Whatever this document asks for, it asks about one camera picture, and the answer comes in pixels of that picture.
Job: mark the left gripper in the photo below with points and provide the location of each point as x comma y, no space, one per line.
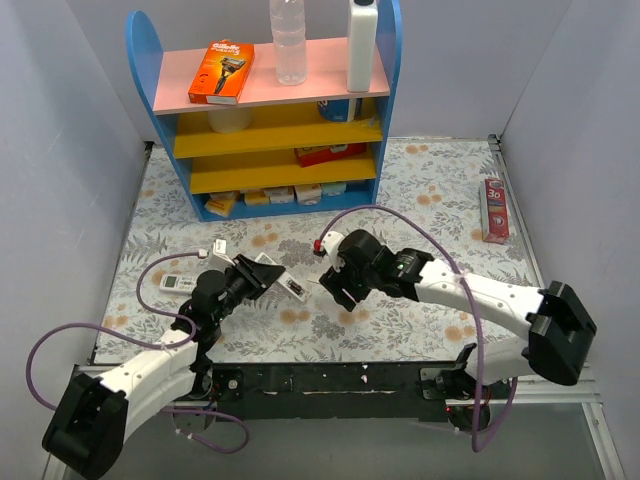
252,275

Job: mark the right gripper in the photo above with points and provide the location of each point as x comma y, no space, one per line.
340,288

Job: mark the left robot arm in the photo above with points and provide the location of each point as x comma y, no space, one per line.
96,415

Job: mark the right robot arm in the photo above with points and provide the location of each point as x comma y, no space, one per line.
552,332

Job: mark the yellow white small box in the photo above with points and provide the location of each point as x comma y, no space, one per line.
256,198

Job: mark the yellow box bottom shelf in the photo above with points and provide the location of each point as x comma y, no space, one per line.
221,203

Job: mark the small white timer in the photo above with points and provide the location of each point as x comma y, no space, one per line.
177,284

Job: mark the teal white small box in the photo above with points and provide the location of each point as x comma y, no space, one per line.
333,188

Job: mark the red flat box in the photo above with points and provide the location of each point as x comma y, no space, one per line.
311,156

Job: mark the blue shelf unit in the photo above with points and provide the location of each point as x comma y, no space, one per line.
284,118

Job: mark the floral table mat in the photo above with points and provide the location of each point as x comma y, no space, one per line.
429,200

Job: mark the white roll on shelf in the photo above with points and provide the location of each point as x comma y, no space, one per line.
229,121

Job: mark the red toothpaste box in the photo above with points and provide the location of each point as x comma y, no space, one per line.
494,211

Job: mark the blue white tin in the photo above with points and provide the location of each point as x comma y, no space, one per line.
340,111

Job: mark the orange razor box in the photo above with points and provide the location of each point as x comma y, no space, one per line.
222,74

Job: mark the clear plastic bottle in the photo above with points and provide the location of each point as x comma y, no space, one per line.
288,27

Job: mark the white plastic bottle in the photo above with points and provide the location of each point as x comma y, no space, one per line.
362,27

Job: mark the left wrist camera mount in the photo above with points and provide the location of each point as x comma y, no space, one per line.
216,256

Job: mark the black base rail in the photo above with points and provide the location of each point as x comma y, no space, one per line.
428,391

